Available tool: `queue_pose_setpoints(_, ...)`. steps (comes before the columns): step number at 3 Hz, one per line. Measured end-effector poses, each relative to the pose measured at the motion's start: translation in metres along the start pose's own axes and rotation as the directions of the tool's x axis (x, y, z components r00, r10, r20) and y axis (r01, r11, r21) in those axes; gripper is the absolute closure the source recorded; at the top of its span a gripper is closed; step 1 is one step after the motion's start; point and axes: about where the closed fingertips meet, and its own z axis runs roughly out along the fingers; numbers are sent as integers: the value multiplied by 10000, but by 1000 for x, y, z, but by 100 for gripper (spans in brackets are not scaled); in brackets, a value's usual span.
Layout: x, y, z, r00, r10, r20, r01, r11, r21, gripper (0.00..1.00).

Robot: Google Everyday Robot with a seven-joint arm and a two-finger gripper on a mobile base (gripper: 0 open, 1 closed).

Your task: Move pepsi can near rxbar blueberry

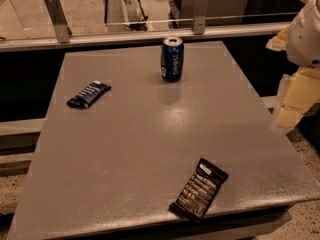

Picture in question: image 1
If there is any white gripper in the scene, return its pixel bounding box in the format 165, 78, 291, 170
266, 26, 320, 131

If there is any blue pepsi can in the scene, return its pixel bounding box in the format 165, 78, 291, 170
161, 37, 184, 82

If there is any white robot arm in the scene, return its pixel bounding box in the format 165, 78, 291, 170
266, 0, 320, 134

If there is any black rxbar chocolate wrapper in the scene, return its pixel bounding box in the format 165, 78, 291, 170
169, 158, 228, 222

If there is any blue rxbar blueberry wrapper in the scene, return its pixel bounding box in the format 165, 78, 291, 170
66, 80, 112, 109

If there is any right metal bracket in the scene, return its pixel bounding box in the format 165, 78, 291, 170
193, 0, 209, 35

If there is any metal bracket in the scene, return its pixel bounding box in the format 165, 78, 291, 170
44, 0, 72, 43
193, 0, 209, 35

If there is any left metal bracket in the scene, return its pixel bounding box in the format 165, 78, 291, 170
44, 0, 72, 43

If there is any metal rail frame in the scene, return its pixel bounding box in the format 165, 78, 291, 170
0, 22, 290, 52

